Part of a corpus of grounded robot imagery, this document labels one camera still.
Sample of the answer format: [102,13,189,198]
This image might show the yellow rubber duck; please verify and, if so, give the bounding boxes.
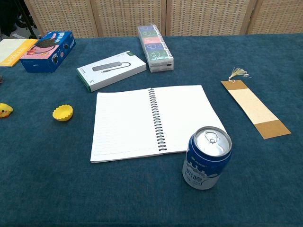
[0,103,14,119]

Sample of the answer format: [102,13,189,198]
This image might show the yellow cupcake mould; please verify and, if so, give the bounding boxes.
[52,105,73,122]

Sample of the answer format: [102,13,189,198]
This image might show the open white spiral notebook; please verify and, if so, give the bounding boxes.
[90,85,227,163]

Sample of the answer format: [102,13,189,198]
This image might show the white USB hub box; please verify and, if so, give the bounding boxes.
[76,50,147,92]

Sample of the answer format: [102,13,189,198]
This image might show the clear box of coloured cards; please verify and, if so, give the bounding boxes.
[137,23,174,73]

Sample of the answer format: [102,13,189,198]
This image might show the blue white drink can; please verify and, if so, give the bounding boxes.
[182,126,232,191]

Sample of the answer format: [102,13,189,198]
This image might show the woven wooden folding screen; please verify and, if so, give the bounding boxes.
[23,0,303,38]

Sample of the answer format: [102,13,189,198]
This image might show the brown paper bookmark with tassel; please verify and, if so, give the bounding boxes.
[220,67,292,140]

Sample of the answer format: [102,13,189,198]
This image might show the teal blue tablecloth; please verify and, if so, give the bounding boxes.
[0,33,303,227]

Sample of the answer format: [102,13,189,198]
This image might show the blue cookie box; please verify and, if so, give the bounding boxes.
[19,31,77,73]

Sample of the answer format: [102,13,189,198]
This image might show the yellow paper notepad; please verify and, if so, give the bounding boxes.
[0,38,38,68]

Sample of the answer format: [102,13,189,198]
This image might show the black tripod stand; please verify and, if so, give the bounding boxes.
[0,0,40,40]

